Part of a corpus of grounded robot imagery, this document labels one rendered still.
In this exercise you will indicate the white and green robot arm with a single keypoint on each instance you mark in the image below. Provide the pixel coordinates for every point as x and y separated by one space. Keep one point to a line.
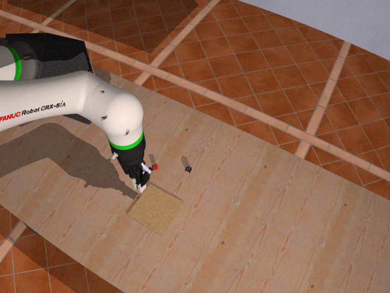
23 98

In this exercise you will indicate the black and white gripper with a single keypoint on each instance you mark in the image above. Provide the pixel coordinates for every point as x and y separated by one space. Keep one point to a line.
137 172

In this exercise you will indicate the tan flat mat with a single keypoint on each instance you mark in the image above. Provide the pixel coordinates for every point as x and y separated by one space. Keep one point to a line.
155 209

